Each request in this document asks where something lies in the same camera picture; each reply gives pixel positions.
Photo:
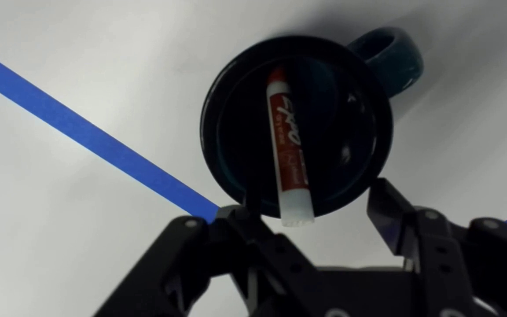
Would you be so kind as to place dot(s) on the red Expo marker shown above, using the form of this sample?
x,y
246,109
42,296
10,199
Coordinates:
x,y
294,199

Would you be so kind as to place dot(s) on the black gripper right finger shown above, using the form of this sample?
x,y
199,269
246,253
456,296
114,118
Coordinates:
x,y
461,269

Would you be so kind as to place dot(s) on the long blue tape strip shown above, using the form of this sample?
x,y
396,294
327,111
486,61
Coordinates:
x,y
102,144

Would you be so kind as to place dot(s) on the dark teal mug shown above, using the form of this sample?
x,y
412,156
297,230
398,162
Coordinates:
x,y
340,98

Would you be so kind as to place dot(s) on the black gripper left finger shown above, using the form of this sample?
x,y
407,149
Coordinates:
x,y
269,273

